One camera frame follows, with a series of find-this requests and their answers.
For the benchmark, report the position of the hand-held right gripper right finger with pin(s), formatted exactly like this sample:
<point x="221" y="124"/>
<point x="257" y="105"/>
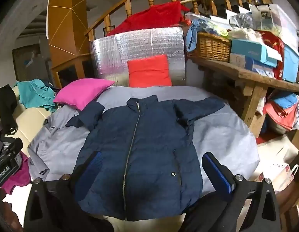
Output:
<point x="218" y="174"/>

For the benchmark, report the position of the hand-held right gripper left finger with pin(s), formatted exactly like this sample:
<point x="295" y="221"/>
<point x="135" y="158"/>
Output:
<point x="93" y="168"/>

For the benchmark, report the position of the navy blue padded jacket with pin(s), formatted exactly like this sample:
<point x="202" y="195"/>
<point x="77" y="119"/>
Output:
<point x="152" y="149"/>

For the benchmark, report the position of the person's left forearm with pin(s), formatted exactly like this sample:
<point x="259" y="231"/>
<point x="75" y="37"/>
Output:
<point x="4" y="212"/>

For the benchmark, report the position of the magenta garment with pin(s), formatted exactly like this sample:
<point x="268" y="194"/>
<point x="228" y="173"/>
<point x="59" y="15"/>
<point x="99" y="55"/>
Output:
<point x="18" y="176"/>

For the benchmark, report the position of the grey bed sheet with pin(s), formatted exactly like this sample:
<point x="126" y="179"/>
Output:
<point x="224" y="135"/>

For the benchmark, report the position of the cream sofa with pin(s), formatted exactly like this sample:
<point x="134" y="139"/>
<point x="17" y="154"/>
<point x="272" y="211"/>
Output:
<point x="31" y="120"/>

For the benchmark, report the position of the white cardboard box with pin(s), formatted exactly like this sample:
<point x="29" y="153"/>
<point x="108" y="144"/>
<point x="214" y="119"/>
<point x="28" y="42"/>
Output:
<point x="273" y="152"/>

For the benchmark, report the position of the printed paper bag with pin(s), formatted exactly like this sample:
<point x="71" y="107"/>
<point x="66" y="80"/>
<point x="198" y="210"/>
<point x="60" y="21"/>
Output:
<point x="280" y="174"/>

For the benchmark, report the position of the black garment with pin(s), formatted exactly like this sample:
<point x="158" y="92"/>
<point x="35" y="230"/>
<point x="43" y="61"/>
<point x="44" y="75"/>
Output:
<point x="4" y="104"/>

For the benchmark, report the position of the pink pillow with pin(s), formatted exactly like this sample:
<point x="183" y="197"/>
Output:
<point x="79" y="93"/>

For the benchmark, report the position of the teal garment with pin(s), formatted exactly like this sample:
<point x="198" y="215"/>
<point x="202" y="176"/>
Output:
<point x="33" y="93"/>

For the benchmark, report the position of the stack of red cloths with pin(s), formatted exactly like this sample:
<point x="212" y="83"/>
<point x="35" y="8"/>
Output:
<point x="280" y="114"/>

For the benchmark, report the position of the folded blue cloth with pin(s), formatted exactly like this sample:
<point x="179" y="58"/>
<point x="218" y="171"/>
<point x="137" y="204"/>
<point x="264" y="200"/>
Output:
<point x="285" y="100"/>

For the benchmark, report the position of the wooden table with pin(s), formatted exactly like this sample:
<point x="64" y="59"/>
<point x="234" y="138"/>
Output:
<point x="248" y="73"/>

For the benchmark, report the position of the red pillow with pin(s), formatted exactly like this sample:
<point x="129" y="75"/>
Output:
<point x="149" y="71"/>

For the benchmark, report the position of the white and blue box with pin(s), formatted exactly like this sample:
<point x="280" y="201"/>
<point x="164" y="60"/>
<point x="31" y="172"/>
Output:
<point x="239" y="60"/>

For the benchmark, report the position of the wicker basket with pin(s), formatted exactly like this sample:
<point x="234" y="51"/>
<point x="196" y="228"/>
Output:
<point x="210" y="47"/>

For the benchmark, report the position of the teal cardboard box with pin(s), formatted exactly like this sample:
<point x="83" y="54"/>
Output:
<point x="246" y="48"/>

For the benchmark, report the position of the blue storage bin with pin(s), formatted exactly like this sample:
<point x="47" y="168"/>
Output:
<point x="291" y="65"/>

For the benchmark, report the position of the silver foil insulation mat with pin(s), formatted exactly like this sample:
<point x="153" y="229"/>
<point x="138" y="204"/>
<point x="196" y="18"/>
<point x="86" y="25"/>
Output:
<point x="139" y="43"/>

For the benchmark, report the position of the light blue cloth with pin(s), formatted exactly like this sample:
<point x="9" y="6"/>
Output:
<point x="191" y="36"/>

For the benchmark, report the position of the red and gold bag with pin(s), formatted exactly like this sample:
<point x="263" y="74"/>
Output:
<point x="276" y="43"/>

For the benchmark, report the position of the orange-brown wooden pillar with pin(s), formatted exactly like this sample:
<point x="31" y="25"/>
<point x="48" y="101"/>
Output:
<point x="67" y="17"/>

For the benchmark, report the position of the grey plastic bag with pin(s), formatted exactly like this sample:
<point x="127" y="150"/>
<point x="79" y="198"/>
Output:
<point x="241" y="20"/>

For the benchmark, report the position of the red cloth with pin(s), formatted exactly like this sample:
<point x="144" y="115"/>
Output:
<point x="152" y="19"/>

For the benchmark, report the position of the clear plastic storage box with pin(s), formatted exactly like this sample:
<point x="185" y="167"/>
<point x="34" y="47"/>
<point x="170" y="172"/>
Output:
<point x="277" y="21"/>

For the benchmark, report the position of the wooden stair railing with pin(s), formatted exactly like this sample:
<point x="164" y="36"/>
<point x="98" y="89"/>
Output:
<point x="213" y="6"/>

